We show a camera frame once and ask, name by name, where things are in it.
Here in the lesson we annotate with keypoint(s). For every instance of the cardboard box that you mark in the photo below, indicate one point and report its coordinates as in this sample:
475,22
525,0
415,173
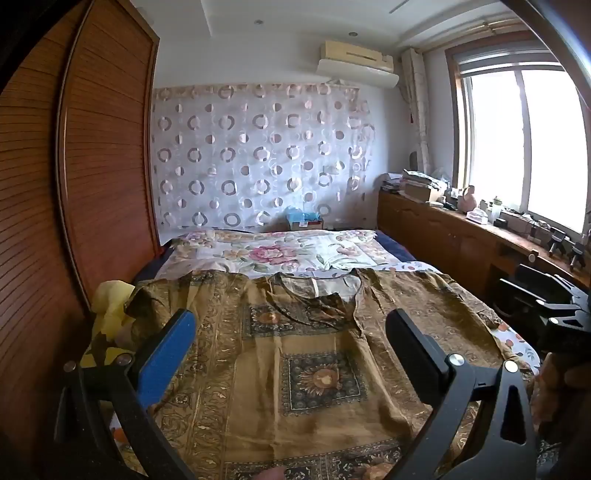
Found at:
307,225

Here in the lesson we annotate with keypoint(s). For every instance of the stack of papers and books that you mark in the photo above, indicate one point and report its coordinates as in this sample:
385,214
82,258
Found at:
420,184

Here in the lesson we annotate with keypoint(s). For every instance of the tissue pack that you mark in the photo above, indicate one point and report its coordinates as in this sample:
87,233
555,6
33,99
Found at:
475,217

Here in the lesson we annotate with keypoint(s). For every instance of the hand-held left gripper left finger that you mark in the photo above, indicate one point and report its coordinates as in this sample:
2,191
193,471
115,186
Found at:
165,355

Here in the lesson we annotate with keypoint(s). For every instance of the long wooden cabinet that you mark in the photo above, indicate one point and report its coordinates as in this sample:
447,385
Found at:
438,235

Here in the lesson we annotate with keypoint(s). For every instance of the window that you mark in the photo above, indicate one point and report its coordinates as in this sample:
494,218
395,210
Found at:
545,147

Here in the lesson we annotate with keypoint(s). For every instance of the pink ornament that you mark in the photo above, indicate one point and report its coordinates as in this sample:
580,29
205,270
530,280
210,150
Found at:
468,198

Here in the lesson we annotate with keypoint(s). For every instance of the small black tripod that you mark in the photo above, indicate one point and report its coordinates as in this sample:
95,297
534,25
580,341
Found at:
577,256
557,242

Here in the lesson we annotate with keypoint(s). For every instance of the blue plastic bag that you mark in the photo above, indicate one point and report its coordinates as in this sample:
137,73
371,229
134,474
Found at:
300,213

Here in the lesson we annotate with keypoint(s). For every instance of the person's right hand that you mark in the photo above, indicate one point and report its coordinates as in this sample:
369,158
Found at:
570,383

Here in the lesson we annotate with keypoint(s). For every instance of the navy blanket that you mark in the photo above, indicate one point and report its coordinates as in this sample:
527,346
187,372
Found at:
401,254

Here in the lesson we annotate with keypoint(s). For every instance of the wooden slatted wardrobe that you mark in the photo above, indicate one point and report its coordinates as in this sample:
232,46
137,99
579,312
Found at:
106,161

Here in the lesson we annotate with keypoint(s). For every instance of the yellow cloth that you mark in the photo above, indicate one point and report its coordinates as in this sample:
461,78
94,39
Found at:
108,304

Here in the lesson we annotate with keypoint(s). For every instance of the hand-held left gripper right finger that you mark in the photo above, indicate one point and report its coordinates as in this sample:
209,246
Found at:
413,355

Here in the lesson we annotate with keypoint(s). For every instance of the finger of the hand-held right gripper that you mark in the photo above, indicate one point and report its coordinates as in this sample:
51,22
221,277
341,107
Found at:
531,288
549,277

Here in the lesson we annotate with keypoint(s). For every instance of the brown patterned shirt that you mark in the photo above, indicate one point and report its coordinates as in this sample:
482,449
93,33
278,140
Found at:
277,360

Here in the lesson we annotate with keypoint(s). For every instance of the floral quilt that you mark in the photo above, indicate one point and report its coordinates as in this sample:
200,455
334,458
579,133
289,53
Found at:
277,251

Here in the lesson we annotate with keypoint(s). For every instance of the pale patterned window curtain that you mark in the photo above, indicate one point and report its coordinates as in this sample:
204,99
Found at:
418,115

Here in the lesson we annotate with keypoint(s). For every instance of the wall air conditioner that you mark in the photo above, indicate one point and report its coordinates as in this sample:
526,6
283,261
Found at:
355,69

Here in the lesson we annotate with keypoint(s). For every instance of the circle patterned sheer curtain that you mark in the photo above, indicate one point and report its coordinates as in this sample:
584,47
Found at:
258,161

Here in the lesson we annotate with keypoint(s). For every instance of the clear bottle with green cap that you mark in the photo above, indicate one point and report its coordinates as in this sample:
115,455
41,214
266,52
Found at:
497,207

